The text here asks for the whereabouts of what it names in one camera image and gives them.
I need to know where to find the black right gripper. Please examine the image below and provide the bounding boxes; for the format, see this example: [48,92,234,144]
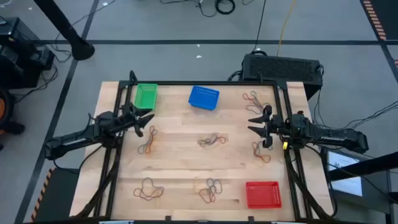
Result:
[248,105,292,149]

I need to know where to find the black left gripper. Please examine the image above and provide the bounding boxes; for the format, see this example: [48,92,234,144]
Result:
[119,104,155,138]

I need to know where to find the rubber bands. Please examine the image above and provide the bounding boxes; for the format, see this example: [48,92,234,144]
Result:
[197,135,220,149]
[135,179,162,200]

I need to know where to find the green plastic basket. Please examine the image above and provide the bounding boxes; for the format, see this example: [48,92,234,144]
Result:
[133,83,159,111]

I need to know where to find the black perforated computer case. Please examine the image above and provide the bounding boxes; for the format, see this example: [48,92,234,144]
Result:
[241,53,324,101]

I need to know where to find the blue plastic basket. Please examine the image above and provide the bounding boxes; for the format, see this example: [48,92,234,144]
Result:
[188,85,221,111]

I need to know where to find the red plastic basket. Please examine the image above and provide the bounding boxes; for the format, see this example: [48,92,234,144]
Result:
[245,181,283,209]

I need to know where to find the black pole with round base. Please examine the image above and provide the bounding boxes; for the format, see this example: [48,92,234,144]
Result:
[32,0,96,62]

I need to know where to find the monitor with white screen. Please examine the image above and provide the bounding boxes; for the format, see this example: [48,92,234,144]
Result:
[322,146,364,198]

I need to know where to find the black mat hazard-striped edge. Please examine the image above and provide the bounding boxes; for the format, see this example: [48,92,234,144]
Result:
[30,167,81,223]
[361,0,398,42]

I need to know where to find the black slanted stand bar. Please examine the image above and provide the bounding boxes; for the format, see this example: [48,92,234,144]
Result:
[328,151,398,182]

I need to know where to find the black equipment case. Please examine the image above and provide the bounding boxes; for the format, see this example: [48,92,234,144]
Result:
[0,17,56,90]

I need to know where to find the orange black wheeled device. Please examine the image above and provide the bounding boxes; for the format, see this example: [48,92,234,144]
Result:
[0,86,26,136]

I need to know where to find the black aluminium table frame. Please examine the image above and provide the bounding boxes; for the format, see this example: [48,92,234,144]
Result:
[93,70,335,224]

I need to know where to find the black cable bundle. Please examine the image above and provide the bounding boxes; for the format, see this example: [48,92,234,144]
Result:
[73,144,124,218]
[283,148,339,220]

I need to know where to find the yellow hanging cable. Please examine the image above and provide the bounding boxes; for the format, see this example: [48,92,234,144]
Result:
[275,0,299,57]

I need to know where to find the black hanging cable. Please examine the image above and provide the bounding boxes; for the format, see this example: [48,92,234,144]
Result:
[251,0,267,53]

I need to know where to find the coiled black cable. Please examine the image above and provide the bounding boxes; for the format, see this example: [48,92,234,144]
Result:
[215,0,236,16]

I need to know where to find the black floor cables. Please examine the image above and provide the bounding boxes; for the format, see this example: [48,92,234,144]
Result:
[313,88,398,131]

